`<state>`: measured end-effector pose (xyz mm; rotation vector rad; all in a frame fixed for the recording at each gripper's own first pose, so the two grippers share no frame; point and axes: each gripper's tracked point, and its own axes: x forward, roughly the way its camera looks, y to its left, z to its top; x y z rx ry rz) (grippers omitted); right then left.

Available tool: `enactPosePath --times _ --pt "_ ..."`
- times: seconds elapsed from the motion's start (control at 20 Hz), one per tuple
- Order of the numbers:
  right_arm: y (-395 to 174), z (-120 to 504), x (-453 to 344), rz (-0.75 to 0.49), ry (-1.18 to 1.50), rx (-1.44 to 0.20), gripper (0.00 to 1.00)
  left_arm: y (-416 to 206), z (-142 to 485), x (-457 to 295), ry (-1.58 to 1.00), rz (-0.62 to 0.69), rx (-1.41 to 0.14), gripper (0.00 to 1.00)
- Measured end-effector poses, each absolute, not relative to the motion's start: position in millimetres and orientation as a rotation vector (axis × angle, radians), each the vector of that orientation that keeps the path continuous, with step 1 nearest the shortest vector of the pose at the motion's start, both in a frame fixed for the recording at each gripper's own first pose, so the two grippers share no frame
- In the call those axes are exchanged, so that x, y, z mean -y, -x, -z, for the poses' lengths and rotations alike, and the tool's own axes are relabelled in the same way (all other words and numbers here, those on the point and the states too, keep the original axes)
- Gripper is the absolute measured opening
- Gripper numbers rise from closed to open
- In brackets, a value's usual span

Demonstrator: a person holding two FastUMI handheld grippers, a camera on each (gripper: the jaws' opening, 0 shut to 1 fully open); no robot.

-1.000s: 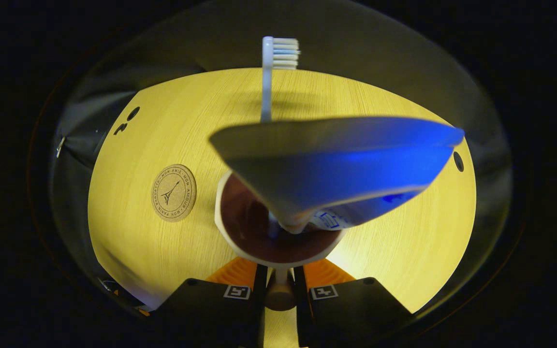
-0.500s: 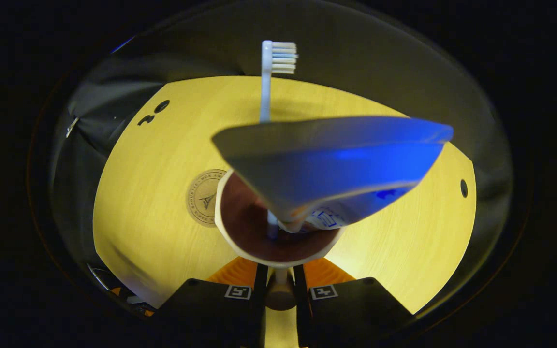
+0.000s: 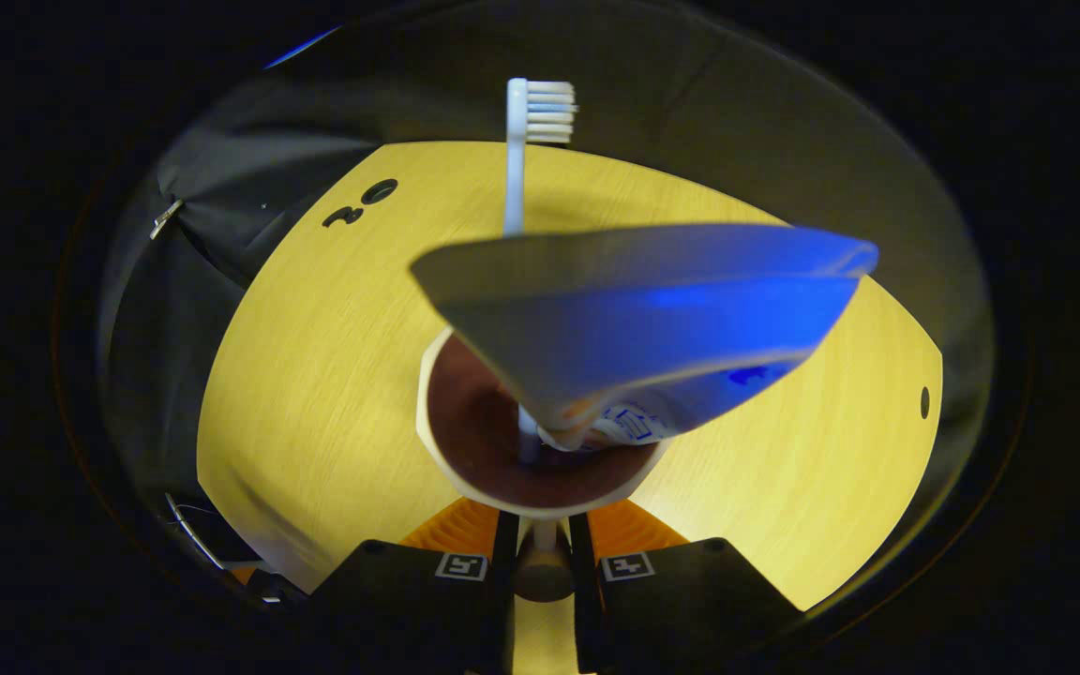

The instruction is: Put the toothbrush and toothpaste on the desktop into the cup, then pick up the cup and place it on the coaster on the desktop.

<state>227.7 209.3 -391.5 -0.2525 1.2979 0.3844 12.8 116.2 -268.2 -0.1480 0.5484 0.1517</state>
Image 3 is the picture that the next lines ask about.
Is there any white toothpaste tube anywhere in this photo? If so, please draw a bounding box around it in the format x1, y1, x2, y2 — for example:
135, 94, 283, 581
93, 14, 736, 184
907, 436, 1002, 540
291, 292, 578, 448
409, 222, 880, 453

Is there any wooden desktop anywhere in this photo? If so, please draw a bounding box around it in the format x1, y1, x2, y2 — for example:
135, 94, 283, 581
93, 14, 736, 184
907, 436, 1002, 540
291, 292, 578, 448
196, 141, 944, 675

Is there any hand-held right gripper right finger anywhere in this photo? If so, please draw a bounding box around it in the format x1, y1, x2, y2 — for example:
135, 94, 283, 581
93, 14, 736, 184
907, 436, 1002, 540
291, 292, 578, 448
568, 497, 803, 675

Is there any beige cup with handle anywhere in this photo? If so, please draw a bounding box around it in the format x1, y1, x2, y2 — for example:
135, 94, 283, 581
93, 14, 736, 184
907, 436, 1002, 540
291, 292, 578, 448
415, 323, 672, 603

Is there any white toothbrush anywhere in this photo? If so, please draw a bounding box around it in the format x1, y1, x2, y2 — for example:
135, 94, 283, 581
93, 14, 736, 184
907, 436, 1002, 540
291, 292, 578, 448
502, 78, 580, 465

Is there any silver binder clip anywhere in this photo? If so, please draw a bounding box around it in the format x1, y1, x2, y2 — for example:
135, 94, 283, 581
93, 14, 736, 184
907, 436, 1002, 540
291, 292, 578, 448
150, 197, 185, 241

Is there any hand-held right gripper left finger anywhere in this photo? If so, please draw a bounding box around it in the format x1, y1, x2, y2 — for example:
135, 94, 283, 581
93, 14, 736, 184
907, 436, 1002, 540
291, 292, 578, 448
306, 497, 522, 675

